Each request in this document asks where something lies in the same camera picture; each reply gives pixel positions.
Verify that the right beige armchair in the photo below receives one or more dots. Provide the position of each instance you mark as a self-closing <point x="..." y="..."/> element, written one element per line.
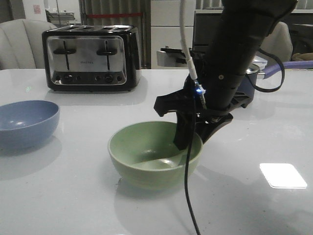
<point x="279" y="42"/>

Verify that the clear plastic storage container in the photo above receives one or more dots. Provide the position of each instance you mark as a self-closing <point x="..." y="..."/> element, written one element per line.
<point x="260" y="62"/>

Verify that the blue bowl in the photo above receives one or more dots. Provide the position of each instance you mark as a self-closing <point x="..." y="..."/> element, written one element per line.
<point x="27" y="123"/>

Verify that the green bowl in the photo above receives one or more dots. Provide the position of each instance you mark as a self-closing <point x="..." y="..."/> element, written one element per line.
<point x="145" y="156"/>

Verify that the left beige armchair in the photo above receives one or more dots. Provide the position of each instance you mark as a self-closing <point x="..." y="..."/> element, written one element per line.
<point x="21" y="44"/>

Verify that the pink paper sign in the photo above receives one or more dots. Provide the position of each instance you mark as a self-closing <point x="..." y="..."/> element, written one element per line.
<point x="37" y="9"/>

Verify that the white refrigerator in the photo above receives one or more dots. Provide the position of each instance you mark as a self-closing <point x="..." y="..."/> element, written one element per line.
<point x="165" y="26"/>

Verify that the black chrome four-slot toaster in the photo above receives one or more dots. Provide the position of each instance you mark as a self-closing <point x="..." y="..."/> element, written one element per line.
<point x="101" y="58"/>

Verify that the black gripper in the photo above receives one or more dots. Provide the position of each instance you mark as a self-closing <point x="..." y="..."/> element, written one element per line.
<point x="219" y="74"/>

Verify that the red barrier tape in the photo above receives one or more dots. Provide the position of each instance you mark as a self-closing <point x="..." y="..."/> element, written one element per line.
<point x="119" y="15"/>

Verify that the dark blue saucepan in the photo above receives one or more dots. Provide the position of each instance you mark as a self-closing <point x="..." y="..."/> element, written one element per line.
<point x="248" y="84"/>

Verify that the metal trolley in background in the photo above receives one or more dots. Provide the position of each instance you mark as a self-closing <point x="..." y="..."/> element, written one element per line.
<point x="58" y="15"/>

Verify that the beige armchair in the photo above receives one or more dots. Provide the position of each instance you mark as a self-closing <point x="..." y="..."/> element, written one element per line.
<point x="21" y="44"/>
<point x="279" y="42"/>

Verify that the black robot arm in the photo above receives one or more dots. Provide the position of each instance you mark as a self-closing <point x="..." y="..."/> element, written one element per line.
<point x="243" y="26"/>

